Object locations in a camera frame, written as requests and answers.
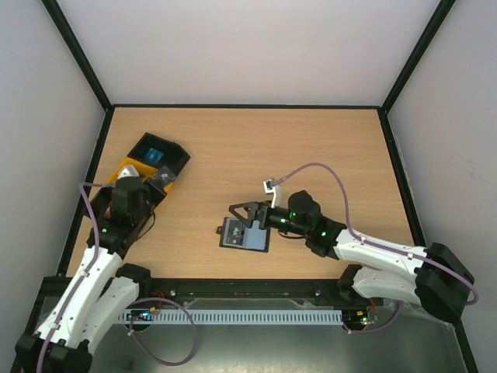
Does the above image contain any black plastic bin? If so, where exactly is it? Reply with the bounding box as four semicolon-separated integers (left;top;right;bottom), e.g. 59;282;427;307
90;186;165;230
127;132;190;176

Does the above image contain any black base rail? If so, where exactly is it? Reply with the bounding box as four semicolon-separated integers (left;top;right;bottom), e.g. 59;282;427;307
36;274;451;308

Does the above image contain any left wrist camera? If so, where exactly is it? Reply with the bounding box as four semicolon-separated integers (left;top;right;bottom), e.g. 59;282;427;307
116;164;140;180

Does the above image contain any black frame post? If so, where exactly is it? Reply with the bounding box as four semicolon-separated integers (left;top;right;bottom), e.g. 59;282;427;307
40;0;113;113
382;0;457;113

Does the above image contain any black frame post right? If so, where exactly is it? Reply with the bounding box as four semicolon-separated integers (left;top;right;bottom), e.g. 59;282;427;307
382;0;457;113

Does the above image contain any blue card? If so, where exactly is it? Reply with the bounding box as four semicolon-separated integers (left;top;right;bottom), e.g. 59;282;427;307
144;148;163;164

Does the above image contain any black plastic bin near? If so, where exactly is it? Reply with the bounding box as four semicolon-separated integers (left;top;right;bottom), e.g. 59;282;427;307
90;186;165;230

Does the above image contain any black plastic bin far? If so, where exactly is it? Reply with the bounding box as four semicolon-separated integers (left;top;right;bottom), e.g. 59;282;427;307
127;132;190;176

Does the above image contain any black card holder wallet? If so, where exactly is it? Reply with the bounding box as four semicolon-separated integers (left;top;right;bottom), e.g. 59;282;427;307
216;217;270;253

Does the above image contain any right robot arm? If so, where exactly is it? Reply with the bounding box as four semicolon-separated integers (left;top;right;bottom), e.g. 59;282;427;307
228;190;474;323

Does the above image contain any yellow plastic bin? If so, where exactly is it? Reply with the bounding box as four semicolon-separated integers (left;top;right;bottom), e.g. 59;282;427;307
107;156;177;196

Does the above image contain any black VIP card in holder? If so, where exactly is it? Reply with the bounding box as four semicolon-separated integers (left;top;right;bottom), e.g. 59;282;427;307
221;218;246;247

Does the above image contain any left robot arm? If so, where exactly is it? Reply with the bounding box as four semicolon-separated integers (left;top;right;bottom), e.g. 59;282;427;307
15;176;154;372

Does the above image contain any black frame post left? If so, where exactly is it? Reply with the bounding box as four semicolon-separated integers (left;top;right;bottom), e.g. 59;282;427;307
40;0;113;113

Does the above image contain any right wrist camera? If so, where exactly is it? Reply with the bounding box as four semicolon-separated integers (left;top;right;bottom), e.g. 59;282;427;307
263;178;282;208

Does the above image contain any black vip card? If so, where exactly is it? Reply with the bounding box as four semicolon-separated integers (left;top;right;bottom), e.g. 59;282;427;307
221;218;246;247
149;166;177;190

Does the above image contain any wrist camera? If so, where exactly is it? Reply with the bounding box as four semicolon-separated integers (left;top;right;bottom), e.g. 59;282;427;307
263;178;282;208
116;164;140;180

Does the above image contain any grey slotted cable duct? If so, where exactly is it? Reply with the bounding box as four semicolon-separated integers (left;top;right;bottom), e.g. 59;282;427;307
116;309;342;326

